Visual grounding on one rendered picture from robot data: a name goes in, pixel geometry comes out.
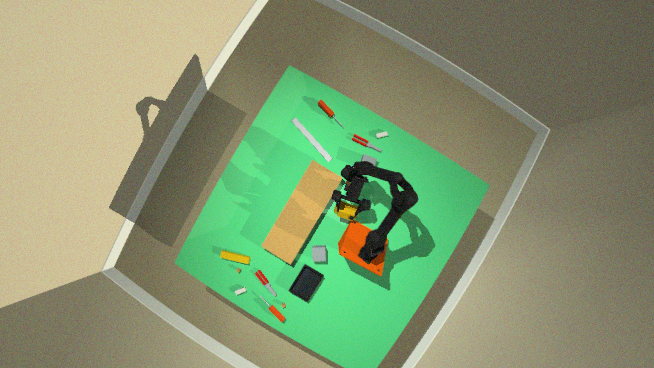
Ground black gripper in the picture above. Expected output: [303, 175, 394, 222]
[331, 186, 371, 218]

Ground red-handled pliers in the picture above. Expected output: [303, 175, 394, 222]
[255, 269, 277, 296]
[352, 134, 381, 152]

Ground white flat strip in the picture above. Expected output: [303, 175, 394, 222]
[292, 118, 333, 162]

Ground orange-handled awl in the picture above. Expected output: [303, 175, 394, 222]
[317, 100, 343, 127]
[259, 296, 285, 322]

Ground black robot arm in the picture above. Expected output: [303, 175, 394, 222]
[341, 161, 419, 264]

